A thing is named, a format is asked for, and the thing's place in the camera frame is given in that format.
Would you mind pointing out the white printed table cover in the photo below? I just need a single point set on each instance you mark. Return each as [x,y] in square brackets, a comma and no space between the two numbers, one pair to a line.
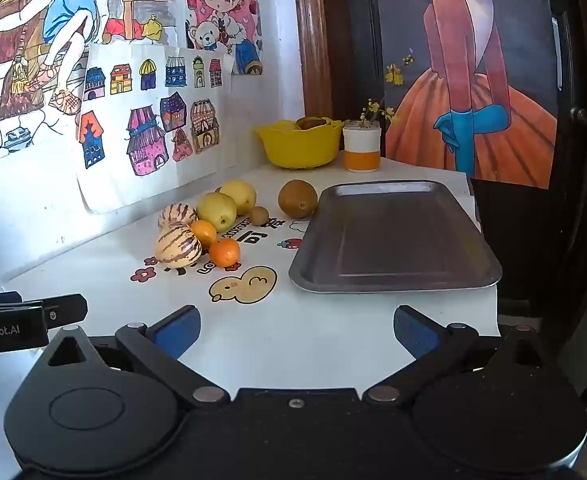
[273,330]

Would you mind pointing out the colourful houses drawing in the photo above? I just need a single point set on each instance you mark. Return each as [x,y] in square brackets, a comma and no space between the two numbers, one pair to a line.
[143,140]

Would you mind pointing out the girl with bear drawing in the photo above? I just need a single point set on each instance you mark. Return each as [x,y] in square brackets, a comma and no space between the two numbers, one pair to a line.
[218,5]

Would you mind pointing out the metal tray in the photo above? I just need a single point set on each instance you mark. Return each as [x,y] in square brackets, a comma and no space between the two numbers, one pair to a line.
[393,240]

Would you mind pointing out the orange tangerine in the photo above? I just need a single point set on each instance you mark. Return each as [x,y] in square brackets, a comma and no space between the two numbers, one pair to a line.
[204,233]
[224,252]

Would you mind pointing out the striped pepino melon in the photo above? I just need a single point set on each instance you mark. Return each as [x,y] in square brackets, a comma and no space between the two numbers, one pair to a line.
[175,215]
[177,246]

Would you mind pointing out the brown green fruit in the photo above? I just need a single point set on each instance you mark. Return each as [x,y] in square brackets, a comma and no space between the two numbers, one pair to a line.
[311,122]

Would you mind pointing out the brown wooden door frame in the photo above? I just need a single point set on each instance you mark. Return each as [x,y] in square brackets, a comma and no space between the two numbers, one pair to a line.
[318,35]

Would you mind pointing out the orange dress painting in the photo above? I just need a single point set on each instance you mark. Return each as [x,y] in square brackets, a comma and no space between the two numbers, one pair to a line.
[473,85]

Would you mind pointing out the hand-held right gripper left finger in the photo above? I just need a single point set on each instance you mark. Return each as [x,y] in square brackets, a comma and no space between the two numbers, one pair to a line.
[178,329]

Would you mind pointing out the large brown round fruit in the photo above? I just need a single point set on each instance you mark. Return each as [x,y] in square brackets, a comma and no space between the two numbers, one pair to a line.
[297,199]

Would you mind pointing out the white and orange cup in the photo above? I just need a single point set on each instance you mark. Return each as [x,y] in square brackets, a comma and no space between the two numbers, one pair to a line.
[361,145]

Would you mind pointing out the yellow bowl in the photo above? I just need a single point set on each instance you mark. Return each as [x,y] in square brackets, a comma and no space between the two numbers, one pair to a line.
[298,150]

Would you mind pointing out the small brown kiwi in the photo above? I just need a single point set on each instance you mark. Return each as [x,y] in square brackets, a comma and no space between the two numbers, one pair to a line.
[259,216]

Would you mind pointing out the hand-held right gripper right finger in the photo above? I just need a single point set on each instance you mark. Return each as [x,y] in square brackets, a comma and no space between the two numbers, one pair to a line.
[416,334]

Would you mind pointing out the child with fan drawing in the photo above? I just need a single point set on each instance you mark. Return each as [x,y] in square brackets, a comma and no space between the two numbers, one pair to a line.
[73,10]

